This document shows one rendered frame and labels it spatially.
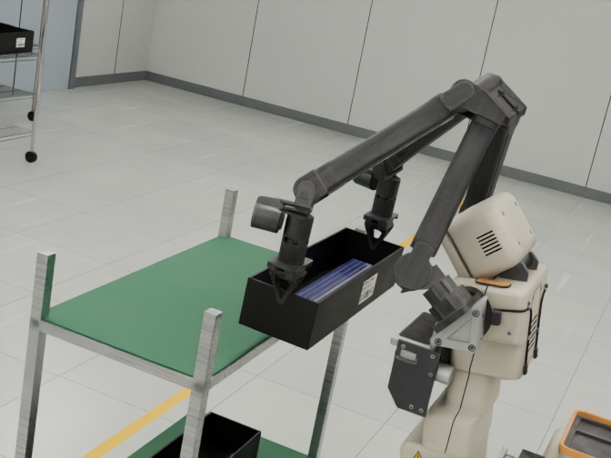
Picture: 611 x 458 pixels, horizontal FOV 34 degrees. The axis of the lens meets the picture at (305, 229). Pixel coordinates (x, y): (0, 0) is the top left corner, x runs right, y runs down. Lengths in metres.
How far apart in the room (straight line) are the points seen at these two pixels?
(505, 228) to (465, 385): 0.38
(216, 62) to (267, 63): 0.59
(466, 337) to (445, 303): 0.08
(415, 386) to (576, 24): 7.30
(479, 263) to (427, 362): 0.25
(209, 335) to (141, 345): 0.21
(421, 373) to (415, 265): 0.31
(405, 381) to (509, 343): 0.26
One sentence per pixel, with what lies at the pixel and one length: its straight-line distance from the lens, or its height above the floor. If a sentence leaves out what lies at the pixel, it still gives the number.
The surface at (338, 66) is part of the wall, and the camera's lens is 9.94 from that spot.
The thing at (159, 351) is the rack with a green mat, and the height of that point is 0.95.
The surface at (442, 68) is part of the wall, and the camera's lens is 9.60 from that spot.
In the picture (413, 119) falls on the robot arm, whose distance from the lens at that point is 2.08.
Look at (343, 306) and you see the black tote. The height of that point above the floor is 1.07.
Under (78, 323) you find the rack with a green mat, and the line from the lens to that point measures 2.26.
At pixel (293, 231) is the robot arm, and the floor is 1.27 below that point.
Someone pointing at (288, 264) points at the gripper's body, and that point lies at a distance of 2.07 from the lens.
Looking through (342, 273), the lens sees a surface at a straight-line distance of 2.50.
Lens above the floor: 1.87
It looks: 17 degrees down
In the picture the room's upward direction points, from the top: 11 degrees clockwise
